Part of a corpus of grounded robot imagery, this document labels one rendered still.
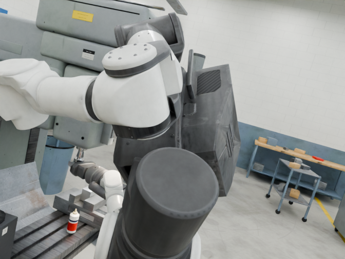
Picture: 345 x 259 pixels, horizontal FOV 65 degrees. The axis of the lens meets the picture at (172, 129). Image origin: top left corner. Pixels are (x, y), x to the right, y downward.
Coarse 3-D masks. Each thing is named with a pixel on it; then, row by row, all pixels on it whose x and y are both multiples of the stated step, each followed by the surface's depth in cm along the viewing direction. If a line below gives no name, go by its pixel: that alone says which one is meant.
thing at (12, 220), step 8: (0, 216) 87; (8, 216) 90; (16, 216) 92; (0, 224) 86; (8, 224) 87; (16, 224) 92; (0, 232) 84; (8, 232) 89; (0, 240) 86; (8, 240) 90; (0, 248) 87; (8, 248) 91; (0, 256) 88; (8, 256) 93
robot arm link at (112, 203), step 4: (112, 196) 98; (116, 196) 98; (120, 196) 99; (108, 200) 97; (112, 200) 96; (116, 200) 96; (120, 200) 96; (108, 204) 96; (112, 204) 94; (116, 204) 94; (120, 204) 94; (108, 208) 94; (112, 208) 92; (116, 208) 92; (108, 212) 92
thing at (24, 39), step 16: (0, 16) 114; (16, 16) 113; (0, 32) 114; (16, 32) 112; (32, 32) 110; (0, 48) 115; (16, 48) 112; (32, 48) 110; (48, 64) 108; (64, 64) 109
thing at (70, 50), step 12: (48, 36) 106; (60, 36) 105; (48, 48) 107; (60, 48) 105; (72, 48) 104; (84, 48) 102; (96, 48) 101; (108, 48) 99; (60, 60) 107; (72, 60) 104; (84, 60) 102; (96, 60) 101
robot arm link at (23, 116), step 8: (0, 88) 47; (8, 88) 47; (0, 96) 47; (8, 96) 47; (16, 96) 48; (0, 104) 48; (8, 104) 48; (16, 104) 48; (24, 104) 49; (0, 112) 49; (8, 112) 49; (16, 112) 49; (24, 112) 50; (32, 112) 50; (0, 120) 52; (16, 120) 50; (24, 120) 50; (32, 120) 51; (40, 120) 52; (24, 128) 51
